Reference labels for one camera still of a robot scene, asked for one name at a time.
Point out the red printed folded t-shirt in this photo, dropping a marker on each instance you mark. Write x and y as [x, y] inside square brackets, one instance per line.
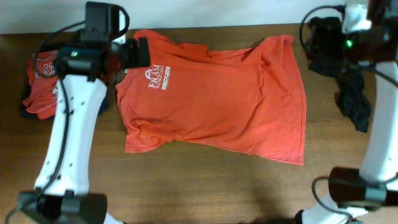
[42, 98]

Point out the orange FRAM t-shirt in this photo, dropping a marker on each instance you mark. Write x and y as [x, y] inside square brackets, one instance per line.
[250, 101]

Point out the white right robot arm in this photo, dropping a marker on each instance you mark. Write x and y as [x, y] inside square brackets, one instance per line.
[369, 44]

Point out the black crumpled garment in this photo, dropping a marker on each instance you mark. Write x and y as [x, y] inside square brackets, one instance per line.
[350, 99]

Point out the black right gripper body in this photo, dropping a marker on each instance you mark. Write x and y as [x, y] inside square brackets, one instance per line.
[335, 48]

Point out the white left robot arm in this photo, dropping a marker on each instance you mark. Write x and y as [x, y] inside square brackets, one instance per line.
[61, 192]

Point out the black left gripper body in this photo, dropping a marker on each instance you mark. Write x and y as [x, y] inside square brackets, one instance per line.
[129, 55]

